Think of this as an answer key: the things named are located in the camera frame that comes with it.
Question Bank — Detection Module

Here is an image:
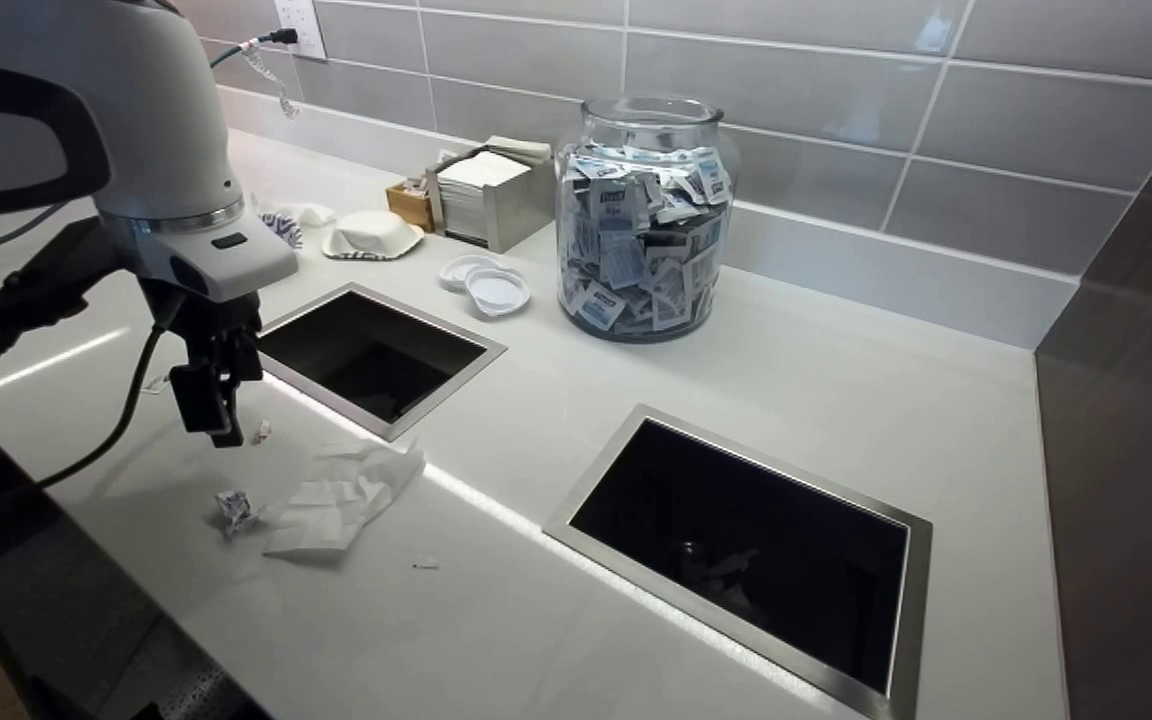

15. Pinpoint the square trash chute by wall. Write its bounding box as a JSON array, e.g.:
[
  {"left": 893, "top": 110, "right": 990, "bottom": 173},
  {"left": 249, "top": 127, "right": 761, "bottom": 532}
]
[{"left": 543, "top": 404, "right": 937, "bottom": 720}]

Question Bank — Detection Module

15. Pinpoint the white jar lid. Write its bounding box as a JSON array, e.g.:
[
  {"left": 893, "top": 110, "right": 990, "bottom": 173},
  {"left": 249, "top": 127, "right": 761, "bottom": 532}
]
[{"left": 463, "top": 262, "right": 536, "bottom": 323}]

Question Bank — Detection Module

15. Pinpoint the square trash chute by lids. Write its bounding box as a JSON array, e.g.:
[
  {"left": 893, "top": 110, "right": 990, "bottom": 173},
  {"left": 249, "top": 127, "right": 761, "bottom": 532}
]
[{"left": 251, "top": 279, "right": 512, "bottom": 444}]

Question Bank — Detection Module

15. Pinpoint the small clear plastic lid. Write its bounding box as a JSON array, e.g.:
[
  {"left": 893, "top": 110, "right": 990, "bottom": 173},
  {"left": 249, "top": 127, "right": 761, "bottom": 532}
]
[{"left": 438, "top": 255, "right": 502, "bottom": 296}]

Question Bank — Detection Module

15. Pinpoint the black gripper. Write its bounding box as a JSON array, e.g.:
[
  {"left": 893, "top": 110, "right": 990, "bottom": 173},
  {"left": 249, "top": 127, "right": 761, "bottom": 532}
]
[{"left": 170, "top": 293, "right": 267, "bottom": 452}]

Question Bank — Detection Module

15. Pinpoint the white wall outlet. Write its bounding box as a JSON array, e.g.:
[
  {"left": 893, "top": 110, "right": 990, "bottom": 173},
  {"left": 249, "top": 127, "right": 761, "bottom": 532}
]
[{"left": 274, "top": 0, "right": 331, "bottom": 63}]

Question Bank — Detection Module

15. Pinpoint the small crumpled paper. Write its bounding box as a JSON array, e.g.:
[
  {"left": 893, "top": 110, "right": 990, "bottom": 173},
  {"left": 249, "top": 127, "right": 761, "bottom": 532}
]
[{"left": 208, "top": 487, "right": 263, "bottom": 539}]

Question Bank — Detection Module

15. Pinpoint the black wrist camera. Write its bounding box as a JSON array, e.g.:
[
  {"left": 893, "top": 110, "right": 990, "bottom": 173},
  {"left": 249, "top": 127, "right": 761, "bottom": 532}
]
[{"left": 0, "top": 214, "right": 140, "bottom": 344}]

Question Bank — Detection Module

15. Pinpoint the crumpled clear plastic wrapper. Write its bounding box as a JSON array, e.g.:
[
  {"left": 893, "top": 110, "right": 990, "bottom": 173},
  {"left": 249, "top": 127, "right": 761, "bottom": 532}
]
[{"left": 262, "top": 440, "right": 430, "bottom": 565}]

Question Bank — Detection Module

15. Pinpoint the black plug cable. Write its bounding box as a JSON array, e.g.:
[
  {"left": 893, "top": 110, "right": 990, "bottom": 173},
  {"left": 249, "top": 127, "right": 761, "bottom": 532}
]
[{"left": 208, "top": 24, "right": 305, "bottom": 73}]

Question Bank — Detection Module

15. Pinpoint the blue patterned paper bowl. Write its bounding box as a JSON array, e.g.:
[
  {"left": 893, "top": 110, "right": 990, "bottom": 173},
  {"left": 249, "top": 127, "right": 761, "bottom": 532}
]
[{"left": 251, "top": 203, "right": 307, "bottom": 251}]

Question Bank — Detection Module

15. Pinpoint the metal napkin dispenser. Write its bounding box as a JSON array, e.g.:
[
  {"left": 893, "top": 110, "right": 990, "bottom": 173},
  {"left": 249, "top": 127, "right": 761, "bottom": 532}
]
[{"left": 421, "top": 132, "right": 561, "bottom": 255}]

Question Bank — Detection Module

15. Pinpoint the glass jar with blue packets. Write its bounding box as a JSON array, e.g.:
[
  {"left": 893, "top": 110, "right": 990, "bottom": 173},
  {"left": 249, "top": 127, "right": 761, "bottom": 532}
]
[{"left": 552, "top": 92, "right": 736, "bottom": 347}]

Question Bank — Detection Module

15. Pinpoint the black camera cable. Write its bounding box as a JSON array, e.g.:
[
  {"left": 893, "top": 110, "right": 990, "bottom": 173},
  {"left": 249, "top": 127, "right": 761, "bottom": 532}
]
[{"left": 0, "top": 282, "right": 192, "bottom": 497}]

